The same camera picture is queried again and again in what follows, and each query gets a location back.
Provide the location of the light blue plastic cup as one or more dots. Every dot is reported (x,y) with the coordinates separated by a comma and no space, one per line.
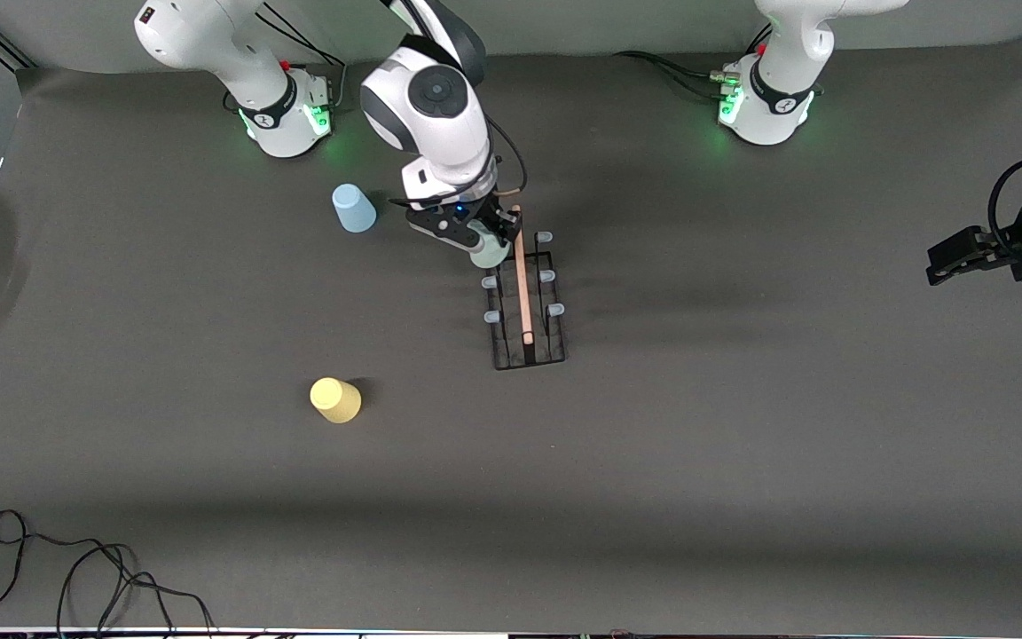
(354,211)

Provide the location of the yellow plastic cup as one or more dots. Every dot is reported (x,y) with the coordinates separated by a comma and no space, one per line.
(336,401)

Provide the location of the pale green plastic cup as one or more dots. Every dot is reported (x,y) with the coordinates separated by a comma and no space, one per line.
(491,256)

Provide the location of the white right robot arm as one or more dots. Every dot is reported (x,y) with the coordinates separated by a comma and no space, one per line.
(440,124)

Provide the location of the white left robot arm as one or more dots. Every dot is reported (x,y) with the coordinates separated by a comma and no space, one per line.
(773,129)

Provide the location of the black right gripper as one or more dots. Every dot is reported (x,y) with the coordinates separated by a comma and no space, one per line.
(487,216)

